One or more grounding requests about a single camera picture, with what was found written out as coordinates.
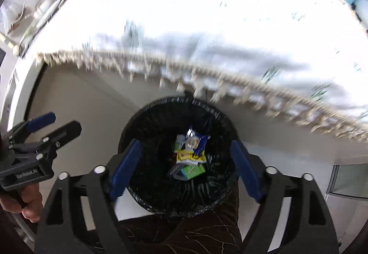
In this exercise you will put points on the green white drink carton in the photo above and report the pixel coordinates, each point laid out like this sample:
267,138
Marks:
193,172

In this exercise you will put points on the dark blue white wrapper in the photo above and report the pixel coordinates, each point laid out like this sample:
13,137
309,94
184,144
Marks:
201,143

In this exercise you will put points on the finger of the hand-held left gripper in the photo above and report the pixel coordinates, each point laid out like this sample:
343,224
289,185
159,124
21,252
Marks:
40,121
64,132

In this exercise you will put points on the person's left hand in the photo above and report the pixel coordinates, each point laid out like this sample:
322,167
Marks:
31,202

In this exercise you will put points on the yellow snack packet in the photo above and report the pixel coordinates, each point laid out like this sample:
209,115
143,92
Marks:
187,157

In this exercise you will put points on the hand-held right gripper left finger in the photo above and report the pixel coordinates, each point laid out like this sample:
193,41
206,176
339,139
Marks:
126,169

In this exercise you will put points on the white floral tasselled tablecloth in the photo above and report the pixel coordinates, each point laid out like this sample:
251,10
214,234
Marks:
201,27

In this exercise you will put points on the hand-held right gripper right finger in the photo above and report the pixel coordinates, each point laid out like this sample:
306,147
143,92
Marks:
247,172

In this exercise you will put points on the black bag lined trash bin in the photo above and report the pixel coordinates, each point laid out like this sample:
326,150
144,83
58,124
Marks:
149,127

